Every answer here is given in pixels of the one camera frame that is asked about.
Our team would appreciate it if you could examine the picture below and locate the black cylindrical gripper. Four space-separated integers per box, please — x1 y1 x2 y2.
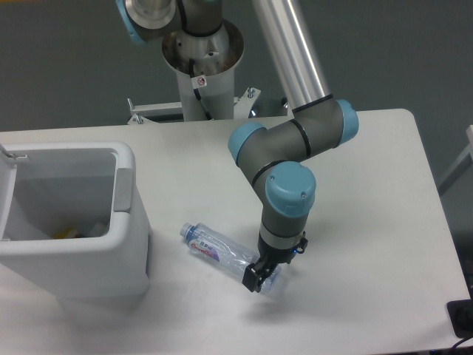
242 231 308 292

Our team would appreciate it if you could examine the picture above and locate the clear plastic water bottle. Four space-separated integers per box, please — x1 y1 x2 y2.
180 223 259 283

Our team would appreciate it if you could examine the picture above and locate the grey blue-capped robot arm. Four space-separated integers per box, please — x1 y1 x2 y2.
116 1 359 291

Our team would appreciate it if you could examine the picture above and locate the white open trash can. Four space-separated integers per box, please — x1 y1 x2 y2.
1 141 151 298

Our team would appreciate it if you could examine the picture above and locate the yellow trash inside bin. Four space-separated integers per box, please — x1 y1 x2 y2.
53 229 83 240

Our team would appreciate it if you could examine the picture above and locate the black device at table edge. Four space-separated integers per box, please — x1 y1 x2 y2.
446 300 472 338

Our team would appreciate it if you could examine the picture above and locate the white metal base frame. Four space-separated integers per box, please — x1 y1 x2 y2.
127 87 293 125

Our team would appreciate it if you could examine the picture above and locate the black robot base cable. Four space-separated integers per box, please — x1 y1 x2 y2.
188 58 214 121

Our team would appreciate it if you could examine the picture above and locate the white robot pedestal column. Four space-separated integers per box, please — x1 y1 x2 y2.
162 20 244 121

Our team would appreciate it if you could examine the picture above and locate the white frame at right edge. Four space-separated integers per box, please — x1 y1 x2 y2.
437 125 472 196

